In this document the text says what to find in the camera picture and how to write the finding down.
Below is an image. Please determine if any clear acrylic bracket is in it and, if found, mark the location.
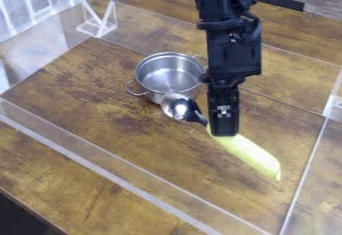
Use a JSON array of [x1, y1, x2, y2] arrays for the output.
[[77, 1, 118, 38]]

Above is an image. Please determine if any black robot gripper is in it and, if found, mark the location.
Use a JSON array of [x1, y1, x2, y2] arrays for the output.
[[198, 15, 262, 136]]

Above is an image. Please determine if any black bar on table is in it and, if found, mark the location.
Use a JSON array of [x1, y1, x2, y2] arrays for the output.
[[260, 0, 305, 11]]

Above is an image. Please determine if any small steel pot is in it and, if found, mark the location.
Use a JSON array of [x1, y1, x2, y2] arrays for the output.
[[126, 52, 208, 104]]

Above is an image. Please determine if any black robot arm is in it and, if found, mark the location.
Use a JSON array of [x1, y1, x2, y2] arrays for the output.
[[196, 0, 262, 136]]

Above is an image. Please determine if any clear acrylic enclosure panel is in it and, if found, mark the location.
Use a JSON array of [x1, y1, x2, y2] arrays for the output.
[[0, 98, 272, 235]]

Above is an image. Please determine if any green handled metal spoon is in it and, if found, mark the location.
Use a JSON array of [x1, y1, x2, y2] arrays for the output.
[[161, 93, 282, 181]]

